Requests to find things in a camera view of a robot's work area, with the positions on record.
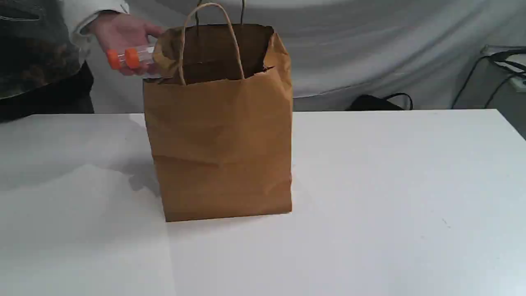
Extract person's hand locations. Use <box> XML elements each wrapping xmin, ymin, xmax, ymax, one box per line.
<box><xmin>86</xmin><ymin>11</ymin><xmax>165</xmax><ymax>53</ymax></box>

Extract clear bottle with orange caps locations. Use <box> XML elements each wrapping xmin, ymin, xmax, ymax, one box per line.
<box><xmin>106</xmin><ymin>44</ymin><xmax>155</xmax><ymax>70</ymax></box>

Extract brown paper bag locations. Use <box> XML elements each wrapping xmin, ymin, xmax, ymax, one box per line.
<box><xmin>143</xmin><ymin>1</ymin><xmax>293</xmax><ymax>222</ymax></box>

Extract black bag behind table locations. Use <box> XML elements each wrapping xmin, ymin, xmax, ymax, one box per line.
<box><xmin>345</xmin><ymin>92</ymin><xmax>414</xmax><ymax>112</ymax></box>

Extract person's torso in dark clothing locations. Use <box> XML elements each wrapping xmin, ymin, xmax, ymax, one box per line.
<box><xmin>0</xmin><ymin>0</ymin><xmax>129</xmax><ymax>123</ymax></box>

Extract grey equipment at right edge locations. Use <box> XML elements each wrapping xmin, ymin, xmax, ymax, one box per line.
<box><xmin>480</xmin><ymin>45</ymin><xmax>526</xmax><ymax>93</ymax></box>

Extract black cables at right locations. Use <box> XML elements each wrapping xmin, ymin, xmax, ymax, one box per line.
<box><xmin>451</xmin><ymin>49</ymin><xmax>526</xmax><ymax>109</ymax></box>

